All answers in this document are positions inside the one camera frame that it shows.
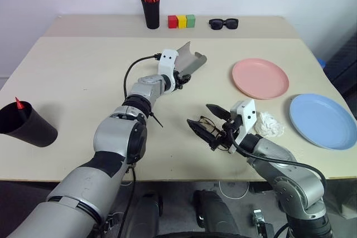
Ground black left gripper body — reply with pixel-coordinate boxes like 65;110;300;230
172;70;184;91

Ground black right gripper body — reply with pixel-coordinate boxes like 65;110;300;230
210;115;242;152

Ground white floor cable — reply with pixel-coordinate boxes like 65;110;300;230
218;180;250;200

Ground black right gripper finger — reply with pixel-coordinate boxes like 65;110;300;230
186;118;217;147
205;103;232;120

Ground red wooden block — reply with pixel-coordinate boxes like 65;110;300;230
167;15;179;30

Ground black sunglasses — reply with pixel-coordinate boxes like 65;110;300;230
208;18;240;31

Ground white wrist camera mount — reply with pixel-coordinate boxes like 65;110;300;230
228;98;257;154
157;48;180;94

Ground red and black pen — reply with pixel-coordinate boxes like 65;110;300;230
15;96;27;119

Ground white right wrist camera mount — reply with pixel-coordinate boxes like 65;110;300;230
228;98;257;154

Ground blue round plate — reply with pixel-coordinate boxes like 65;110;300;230
289;93;357;150

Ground thin dark frame eyeglasses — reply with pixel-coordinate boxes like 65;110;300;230
195;115;228;152

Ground metal floor bracket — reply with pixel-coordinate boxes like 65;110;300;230
251;208;276;238

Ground crumpled white paper ball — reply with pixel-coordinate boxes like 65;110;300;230
254;110;286;138

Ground pink round plate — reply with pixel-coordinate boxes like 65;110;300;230
231;57;290;100

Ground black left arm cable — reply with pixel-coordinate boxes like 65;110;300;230
123;54;163;103

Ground dark brown cabinet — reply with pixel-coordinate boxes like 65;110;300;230
324;33;357;97

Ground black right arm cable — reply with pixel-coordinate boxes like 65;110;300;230
226;125;327;197

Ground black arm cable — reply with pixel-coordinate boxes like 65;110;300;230
123;54;163;103
226;125;327;197

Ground dark rounded grey shape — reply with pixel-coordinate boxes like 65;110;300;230
192;189;238;238
132;191;164;238

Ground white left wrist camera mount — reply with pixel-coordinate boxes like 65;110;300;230
157;48;180;94

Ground black empty cup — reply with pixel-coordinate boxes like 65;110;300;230
0;100;59;148

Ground black tall pen holder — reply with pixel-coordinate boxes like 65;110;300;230
140;0;161;30

